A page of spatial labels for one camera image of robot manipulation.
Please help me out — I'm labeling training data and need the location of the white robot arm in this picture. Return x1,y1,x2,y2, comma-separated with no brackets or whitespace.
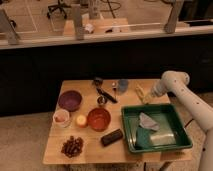
151,71,213,171

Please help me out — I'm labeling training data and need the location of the black handled utensil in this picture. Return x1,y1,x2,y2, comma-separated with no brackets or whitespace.
96,88,118,103

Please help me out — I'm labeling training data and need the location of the green sponge block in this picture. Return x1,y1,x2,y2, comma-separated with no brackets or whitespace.
135,127,149,149

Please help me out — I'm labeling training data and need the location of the yellow round fruit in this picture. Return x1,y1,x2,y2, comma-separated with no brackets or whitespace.
76,115,87,128

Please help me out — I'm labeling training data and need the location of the bunch of brown grapes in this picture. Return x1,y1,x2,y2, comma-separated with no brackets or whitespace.
61,136,84,158

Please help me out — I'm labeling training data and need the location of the small dark round object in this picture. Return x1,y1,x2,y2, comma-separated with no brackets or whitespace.
93,77,103,86

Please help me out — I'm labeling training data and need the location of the dark brown rectangular block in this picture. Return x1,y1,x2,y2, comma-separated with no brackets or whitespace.
101,129,123,146

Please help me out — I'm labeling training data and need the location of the wooden background table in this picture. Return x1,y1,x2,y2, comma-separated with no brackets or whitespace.
63,18,130,36

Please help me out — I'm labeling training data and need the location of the blue cup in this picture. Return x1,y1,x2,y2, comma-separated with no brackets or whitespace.
118,79,129,93

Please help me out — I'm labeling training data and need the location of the white crumpled paper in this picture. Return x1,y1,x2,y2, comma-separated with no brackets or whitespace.
84,23,94,34

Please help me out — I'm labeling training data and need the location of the black office chair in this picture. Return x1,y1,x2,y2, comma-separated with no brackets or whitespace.
47,0,70,18

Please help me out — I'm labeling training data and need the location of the white cup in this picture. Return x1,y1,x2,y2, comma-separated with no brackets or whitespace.
53,109,70,128

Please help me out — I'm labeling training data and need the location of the metal spoon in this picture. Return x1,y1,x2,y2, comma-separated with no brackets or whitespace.
112,82,117,99

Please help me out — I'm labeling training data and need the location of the small metal cup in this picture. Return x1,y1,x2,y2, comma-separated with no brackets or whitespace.
97,96,107,106

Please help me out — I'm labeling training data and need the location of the purple bowl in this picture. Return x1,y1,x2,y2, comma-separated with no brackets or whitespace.
58,90,82,112

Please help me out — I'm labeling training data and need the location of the orange red bowl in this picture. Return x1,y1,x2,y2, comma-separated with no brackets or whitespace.
87,108,111,132

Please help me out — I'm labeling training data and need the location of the green plastic tray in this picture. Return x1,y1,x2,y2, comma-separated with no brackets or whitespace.
121,104,192,154

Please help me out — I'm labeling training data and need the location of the yellow banana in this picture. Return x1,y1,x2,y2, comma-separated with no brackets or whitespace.
135,85,152,104

